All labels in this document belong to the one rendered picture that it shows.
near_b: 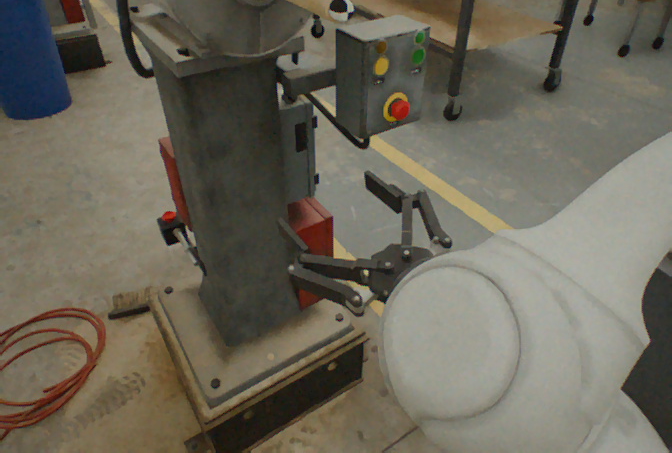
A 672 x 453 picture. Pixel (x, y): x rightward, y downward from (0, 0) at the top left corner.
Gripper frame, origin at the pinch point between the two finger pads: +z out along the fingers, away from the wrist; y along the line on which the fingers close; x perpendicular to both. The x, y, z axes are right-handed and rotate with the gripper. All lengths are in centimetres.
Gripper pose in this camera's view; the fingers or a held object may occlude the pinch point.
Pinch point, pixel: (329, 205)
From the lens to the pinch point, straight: 61.8
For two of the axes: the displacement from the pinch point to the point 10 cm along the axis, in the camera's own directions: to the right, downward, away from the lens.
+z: -5.5, -5.0, 6.7
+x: -1.3, -7.4, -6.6
